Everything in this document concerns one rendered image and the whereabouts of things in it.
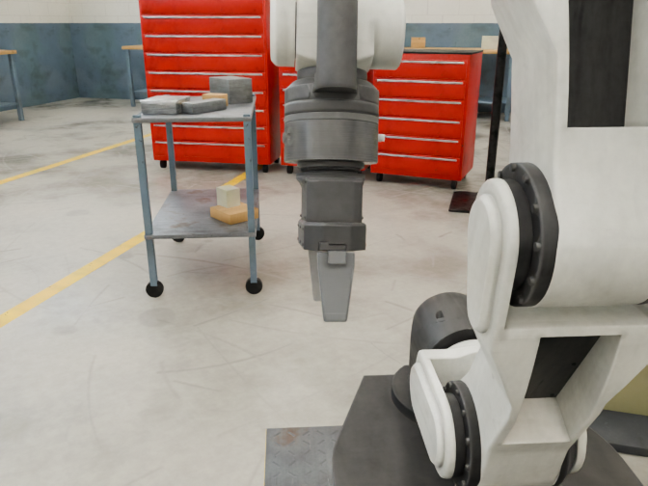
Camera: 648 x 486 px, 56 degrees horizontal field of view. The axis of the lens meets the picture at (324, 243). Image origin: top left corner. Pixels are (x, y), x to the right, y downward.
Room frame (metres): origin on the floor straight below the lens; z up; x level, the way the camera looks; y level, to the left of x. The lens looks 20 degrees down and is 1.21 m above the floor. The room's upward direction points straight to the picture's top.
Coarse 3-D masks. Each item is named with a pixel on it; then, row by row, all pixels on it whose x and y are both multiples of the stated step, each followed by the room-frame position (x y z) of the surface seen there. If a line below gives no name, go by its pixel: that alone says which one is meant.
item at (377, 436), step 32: (416, 320) 0.95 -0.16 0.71; (448, 320) 0.88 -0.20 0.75; (416, 352) 0.89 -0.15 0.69; (384, 384) 0.98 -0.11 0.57; (352, 416) 0.88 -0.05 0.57; (384, 416) 0.88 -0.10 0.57; (352, 448) 0.79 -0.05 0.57; (384, 448) 0.79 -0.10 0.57; (416, 448) 0.79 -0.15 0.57; (608, 448) 0.79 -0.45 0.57; (352, 480) 0.72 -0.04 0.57; (384, 480) 0.72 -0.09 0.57; (416, 480) 0.72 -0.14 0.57; (448, 480) 0.72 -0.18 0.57; (576, 480) 0.72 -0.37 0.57; (608, 480) 0.72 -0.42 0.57
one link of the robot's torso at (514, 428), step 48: (480, 192) 0.60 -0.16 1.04; (480, 240) 0.56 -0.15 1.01; (480, 288) 0.54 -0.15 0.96; (480, 336) 0.55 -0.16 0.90; (528, 336) 0.52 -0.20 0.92; (576, 336) 0.53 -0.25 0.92; (624, 336) 0.53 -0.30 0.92; (480, 384) 0.64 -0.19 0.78; (528, 384) 0.62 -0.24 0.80; (576, 384) 0.60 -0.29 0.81; (624, 384) 0.54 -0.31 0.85; (480, 432) 0.63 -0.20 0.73; (528, 432) 0.60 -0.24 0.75; (576, 432) 0.58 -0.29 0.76; (480, 480) 0.62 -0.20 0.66; (528, 480) 0.62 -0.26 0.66
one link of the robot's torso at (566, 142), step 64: (512, 0) 0.60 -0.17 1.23; (576, 0) 0.61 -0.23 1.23; (640, 0) 0.60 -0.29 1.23; (512, 64) 0.65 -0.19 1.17; (576, 64) 0.60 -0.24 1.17; (640, 64) 0.58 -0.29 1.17; (512, 128) 0.63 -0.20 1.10; (576, 128) 0.53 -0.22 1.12; (640, 128) 0.53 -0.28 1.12; (512, 192) 0.54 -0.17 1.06; (576, 192) 0.51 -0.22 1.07; (640, 192) 0.52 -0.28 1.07; (576, 256) 0.49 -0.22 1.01; (640, 256) 0.50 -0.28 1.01
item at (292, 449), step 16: (272, 432) 1.05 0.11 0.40; (288, 432) 1.05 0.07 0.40; (304, 432) 1.05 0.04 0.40; (320, 432) 1.05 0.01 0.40; (336, 432) 1.05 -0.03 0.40; (272, 448) 1.00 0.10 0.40; (288, 448) 1.00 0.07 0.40; (304, 448) 1.00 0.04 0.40; (320, 448) 1.00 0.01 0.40; (272, 464) 0.96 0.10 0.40; (288, 464) 0.96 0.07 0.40; (304, 464) 0.96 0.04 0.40; (320, 464) 0.96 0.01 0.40; (272, 480) 0.91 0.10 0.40; (288, 480) 0.91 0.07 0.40; (304, 480) 0.91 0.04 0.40; (320, 480) 0.91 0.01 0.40
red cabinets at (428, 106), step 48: (144, 0) 5.18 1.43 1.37; (192, 0) 5.10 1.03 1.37; (240, 0) 5.03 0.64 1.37; (144, 48) 5.19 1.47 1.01; (192, 48) 5.11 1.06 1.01; (240, 48) 5.04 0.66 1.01; (384, 96) 4.70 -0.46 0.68; (432, 96) 4.54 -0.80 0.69; (192, 144) 5.11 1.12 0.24; (240, 144) 5.04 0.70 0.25; (384, 144) 4.68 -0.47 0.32; (432, 144) 4.53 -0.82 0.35
